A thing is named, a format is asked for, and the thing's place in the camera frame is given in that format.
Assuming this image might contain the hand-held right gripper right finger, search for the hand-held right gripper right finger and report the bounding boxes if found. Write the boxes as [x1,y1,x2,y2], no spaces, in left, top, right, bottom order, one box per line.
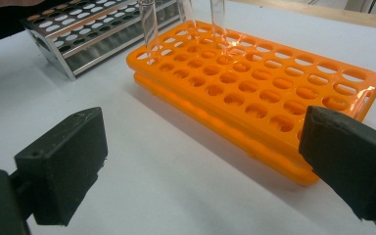
[298,105,376,222]

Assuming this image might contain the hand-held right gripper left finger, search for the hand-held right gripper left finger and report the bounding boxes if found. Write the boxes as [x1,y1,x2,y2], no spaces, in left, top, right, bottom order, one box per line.
[14,107,109,227]

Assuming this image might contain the silver metal test tube rack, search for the silver metal test tube rack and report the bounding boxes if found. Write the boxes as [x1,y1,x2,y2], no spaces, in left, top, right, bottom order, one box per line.
[20,0,185,81]

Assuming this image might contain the orange plastic test tube rack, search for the orange plastic test tube rack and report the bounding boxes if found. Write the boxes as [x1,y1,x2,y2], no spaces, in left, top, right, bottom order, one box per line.
[125,20,376,187]

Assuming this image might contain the clear glass test tube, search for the clear glass test tube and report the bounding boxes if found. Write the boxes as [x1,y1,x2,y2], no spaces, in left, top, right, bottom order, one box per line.
[210,0,228,50]
[137,0,161,66]
[179,0,200,38]

